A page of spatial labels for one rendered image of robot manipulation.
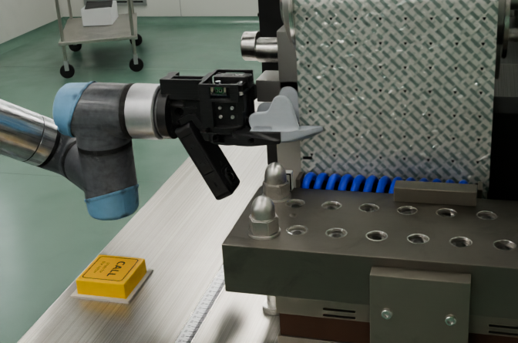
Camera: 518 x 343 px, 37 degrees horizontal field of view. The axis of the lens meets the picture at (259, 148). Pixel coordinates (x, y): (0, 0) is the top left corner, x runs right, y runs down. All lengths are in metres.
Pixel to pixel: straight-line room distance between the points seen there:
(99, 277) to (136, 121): 0.21
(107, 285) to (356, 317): 0.34
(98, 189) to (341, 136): 0.34
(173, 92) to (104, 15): 4.96
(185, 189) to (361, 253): 0.55
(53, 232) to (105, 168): 2.28
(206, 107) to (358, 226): 0.25
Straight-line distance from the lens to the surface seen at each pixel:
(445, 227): 0.89
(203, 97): 0.98
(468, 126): 0.97
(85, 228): 3.33
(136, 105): 1.02
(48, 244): 3.25
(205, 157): 1.02
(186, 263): 1.10
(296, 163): 1.10
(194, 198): 1.29
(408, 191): 0.94
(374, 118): 0.97
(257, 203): 0.85
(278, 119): 0.97
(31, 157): 1.17
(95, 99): 1.05
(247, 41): 1.06
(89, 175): 1.09
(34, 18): 7.18
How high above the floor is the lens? 1.43
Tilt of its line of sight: 21 degrees down
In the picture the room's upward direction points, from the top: 4 degrees counter-clockwise
